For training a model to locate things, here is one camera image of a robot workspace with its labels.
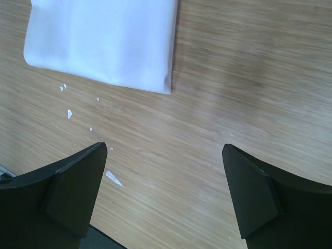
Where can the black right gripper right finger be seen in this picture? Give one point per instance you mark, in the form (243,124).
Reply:
(275,208)

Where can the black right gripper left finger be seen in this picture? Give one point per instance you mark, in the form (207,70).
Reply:
(51,207)

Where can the white t shirt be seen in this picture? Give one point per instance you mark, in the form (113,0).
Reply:
(122,43)

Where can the aluminium front rail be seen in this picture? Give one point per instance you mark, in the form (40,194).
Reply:
(5,173)

